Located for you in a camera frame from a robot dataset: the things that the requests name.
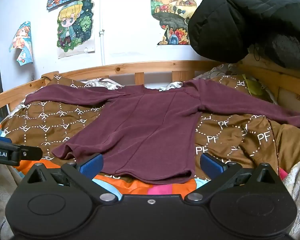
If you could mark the wooden bed headboard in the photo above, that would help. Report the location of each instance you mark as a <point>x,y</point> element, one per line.
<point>150,67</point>

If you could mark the yellow-green cloth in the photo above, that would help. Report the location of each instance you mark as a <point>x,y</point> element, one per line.
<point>252,86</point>

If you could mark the beige fleece blanket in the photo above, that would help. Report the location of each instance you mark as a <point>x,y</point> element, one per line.
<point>0,192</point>
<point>298,192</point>

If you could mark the floral white pillow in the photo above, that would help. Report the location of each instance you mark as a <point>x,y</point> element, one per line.
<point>102,83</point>

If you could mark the maroon long-sleeve sweater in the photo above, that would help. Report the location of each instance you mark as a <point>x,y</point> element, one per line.
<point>145,125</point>

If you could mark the white wall pipe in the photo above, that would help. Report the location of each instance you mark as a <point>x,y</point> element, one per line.
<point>102,30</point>

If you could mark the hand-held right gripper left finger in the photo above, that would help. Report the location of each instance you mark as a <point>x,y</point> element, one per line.
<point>92,166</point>

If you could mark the landscape drawing wall poster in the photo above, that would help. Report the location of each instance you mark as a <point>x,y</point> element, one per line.
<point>172,15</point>

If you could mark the brown patterned blanket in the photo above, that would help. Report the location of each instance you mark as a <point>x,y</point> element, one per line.
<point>47,120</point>

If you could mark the black puffer jacket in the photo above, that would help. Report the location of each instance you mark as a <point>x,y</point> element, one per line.
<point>240,17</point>

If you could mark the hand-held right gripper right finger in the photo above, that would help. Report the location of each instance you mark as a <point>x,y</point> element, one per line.
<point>211,165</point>

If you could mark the curled cartoon wall poster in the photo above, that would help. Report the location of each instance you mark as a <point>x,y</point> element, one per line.
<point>22,42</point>

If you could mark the cartoon boy wall poster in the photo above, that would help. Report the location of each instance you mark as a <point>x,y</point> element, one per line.
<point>75,27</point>

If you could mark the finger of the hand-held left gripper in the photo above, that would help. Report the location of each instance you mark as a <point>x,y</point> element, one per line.
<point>32,153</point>

